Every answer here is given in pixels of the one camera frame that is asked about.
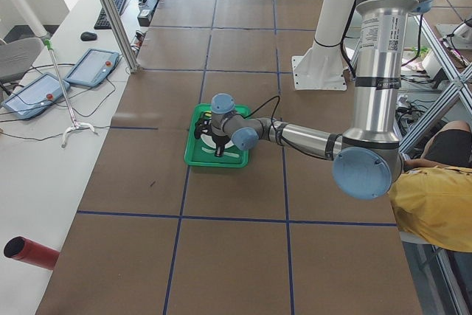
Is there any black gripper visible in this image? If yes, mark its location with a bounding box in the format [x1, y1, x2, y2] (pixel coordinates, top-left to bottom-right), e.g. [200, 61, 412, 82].
[212, 133, 229, 157]

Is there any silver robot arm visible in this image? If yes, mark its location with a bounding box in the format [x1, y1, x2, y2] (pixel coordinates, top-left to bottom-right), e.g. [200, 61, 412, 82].
[208, 0, 432, 199]

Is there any white round plate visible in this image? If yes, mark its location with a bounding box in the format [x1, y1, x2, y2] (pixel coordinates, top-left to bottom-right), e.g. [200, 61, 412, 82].
[201, 134, 234, 150]

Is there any green plastic tray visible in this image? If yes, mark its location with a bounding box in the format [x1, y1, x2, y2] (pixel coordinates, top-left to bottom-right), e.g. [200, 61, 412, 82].
[184, 103, 249, 168]

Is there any far blue teach pendant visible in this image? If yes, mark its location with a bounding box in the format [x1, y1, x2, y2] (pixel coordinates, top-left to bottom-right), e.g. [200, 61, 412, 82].
[64, 49, 119, 88]

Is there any blue teach pendant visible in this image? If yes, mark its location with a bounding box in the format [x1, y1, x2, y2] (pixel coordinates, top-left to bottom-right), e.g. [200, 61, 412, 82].
[64, 49, 119, 88]
[1, 73, 63, 120]

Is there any black desktop computer box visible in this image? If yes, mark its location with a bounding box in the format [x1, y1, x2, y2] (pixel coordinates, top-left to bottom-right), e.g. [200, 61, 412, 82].
[137, 0, 159, 27]

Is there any black computer mouse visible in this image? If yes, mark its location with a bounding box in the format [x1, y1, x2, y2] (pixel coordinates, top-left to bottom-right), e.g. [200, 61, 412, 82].
[80, 32, 97, 42]

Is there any black keyboard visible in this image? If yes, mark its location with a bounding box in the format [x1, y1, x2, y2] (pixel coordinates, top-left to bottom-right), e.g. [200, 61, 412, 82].
[93, 0, 128, 30]

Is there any near blue teach pendant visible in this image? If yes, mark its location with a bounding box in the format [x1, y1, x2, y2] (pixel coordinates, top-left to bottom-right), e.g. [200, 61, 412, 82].
[1, 73, 63, 120]

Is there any person in yellow shirt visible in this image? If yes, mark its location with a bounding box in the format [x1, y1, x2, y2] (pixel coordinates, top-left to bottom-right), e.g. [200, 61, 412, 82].
[388, 120, 471, 253]

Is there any red cylinder bottle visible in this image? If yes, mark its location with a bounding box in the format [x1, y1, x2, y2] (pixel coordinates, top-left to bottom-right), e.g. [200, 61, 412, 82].
[4, 236, 60, 270]

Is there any grey office chair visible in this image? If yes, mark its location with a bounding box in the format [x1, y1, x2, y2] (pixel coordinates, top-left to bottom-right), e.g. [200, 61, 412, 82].
[1, 38, 44, 95]

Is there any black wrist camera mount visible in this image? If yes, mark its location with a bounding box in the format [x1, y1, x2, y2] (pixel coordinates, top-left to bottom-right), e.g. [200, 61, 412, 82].
[193, 117, 212, 139]

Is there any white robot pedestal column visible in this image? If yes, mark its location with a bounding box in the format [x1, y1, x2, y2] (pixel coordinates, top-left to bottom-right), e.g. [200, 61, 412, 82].
[292, 0, 355, 91]

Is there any aluminium frame post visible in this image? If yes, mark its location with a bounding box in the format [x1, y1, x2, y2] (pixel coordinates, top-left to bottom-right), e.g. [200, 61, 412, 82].
[100, 0, 138, 74]

